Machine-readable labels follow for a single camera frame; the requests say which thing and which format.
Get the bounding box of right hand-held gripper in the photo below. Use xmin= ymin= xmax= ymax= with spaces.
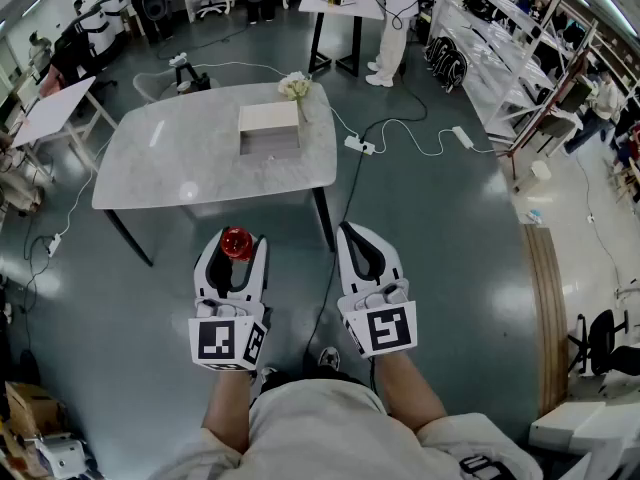
xmin=335 ymin=221 xmax=419 ymax=360

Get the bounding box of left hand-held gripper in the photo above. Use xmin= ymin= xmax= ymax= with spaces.
xmin=188 ymin=228 xmax=272 ymax=372

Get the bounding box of red bottle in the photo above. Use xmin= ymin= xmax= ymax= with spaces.
xmin=219 ymin=226 xmax=255 ymax=263

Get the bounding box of white box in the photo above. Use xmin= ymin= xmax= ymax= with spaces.
xmin=237 ymin=100 xmax=303 ymax=160
xmin=528 ymin=400 xmax=640 ymax=480

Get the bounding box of person's right forearm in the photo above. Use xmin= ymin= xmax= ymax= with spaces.
xmin=372 ymin=350 xmax=449 ymax=437

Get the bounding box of person's left forearm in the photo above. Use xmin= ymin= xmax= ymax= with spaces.
xmin=201 ymin=365 xmax=259 ymax=455

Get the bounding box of cardboard box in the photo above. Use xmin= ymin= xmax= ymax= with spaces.
xmin=4 ymin=381 xmax=64 ymax=440

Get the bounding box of person's shoe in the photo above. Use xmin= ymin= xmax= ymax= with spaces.
xmin=318 ymin=346 xmax=342 ymax=372

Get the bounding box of grey marble table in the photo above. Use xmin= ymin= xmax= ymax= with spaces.
xmin=91 ymin=82 xmax=339 ymax=268

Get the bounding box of white slim power strip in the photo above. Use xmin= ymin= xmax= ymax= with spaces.
xmin=451 ymin=125 xmax=476 ymax=151

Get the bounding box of person's white shirt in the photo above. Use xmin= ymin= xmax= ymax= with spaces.
xmin=144 ymin=377 xmax=547 ymax=480

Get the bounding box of pink artificial flower bouquet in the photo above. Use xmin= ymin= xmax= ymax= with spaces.
xmin=277 ymin=71 xmax=314 ymax=123

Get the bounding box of white bucket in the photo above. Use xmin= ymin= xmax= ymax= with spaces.
xmin=514 ymin=160 xmax=553 ymax=192

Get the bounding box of black bag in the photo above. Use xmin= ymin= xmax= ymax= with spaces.
xmin=172 ymin=62 xmax=212 ymax=92

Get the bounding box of grey shell chair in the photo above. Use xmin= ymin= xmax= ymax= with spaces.
xmin=132 ymin=71 xmax=221 ymax=105

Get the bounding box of black backpack with white print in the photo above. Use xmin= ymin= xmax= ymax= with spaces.
xmin=424 ymin=35 xmax=472 ymax=95

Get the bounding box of white folding table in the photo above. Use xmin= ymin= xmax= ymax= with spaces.
xmin=9 ymin=75 xmax=119 ymax=173

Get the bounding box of black office chair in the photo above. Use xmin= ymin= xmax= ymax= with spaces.
xmin=567 ymin=309 xmax=630 ymax=377

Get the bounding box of white metal shelving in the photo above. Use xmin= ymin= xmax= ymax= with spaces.
xmin=429 ymin=0 xmax=599 ymax=165

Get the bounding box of white table with black legs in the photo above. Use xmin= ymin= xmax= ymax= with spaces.
xmin=298 ymin=0 xmax=386 ymax=79

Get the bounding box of black and white robot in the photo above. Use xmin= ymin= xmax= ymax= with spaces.
xmin=49 ymin=0 xmax=132 ymax=89

